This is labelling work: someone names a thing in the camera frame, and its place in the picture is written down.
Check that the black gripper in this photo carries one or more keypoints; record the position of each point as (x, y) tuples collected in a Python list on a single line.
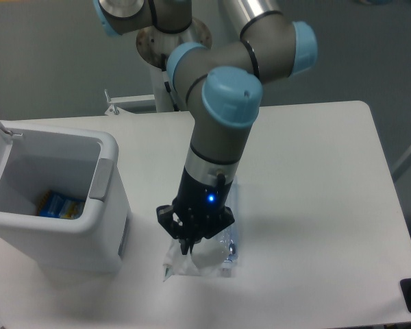
[(201, 210)]

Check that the clear plastic bottle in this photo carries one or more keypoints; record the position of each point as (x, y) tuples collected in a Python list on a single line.
[(229, 237)]

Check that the white open trash can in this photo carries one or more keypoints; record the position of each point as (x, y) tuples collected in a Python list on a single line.
[(36, 159)]

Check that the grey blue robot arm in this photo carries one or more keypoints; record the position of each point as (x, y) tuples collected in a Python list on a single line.
[(221, 88)]

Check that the blue yellow package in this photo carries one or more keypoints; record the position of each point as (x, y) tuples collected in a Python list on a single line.
[(57, 205)]

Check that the white paper wrapper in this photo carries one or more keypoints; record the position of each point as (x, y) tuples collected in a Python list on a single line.
[(206, 257)]

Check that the white pedestal base frame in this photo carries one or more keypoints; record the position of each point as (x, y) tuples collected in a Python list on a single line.
[(134, 104)]

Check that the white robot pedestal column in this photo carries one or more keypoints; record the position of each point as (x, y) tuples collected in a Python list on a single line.
[(157, 75)]

